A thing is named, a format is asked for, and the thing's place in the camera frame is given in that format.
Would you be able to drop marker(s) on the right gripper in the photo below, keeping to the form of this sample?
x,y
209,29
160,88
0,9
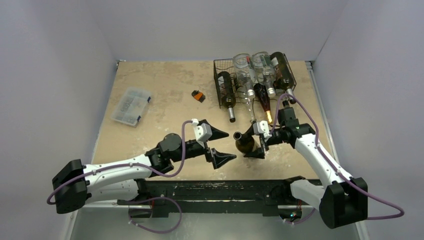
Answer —
x,y
264,142

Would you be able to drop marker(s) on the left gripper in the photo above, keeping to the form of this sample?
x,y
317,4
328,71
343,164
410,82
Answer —
x,y
218,158

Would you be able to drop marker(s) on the dark green wine bottle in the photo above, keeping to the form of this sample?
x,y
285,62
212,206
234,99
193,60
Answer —
x,y
245,143

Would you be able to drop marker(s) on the clear glass bottle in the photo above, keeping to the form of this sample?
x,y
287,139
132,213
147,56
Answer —
x,y
265,71
245,73

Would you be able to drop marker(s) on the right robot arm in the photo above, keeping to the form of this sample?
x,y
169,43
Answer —
x,y
340,198

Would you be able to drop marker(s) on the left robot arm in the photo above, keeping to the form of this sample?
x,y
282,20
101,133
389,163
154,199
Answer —
x,y
77,184

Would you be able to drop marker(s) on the green bottle silver cap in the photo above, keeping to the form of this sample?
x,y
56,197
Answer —
x,y
227,96

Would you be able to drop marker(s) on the clear slim empty bottle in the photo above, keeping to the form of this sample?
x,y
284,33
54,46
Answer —
x,y
249,105

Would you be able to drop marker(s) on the red bottle gold cap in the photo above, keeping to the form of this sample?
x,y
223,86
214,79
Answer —
x,y
263,98

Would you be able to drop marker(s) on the dark bottle upper far right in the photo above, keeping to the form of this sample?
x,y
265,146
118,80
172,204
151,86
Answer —
x,y
284,76

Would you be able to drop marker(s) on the orange hex key set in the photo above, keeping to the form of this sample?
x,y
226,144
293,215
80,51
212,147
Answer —
x,y
198,95

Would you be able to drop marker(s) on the clear plastic organizer box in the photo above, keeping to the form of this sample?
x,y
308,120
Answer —
x,y
131,106

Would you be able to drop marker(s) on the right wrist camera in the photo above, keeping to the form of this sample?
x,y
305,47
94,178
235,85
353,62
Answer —
x,y
261,128

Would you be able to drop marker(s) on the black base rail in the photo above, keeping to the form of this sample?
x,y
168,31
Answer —
x,y
269,198

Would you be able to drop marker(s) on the black wire wine rack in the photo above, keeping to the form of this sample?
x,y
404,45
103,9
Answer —
x,y
226,64

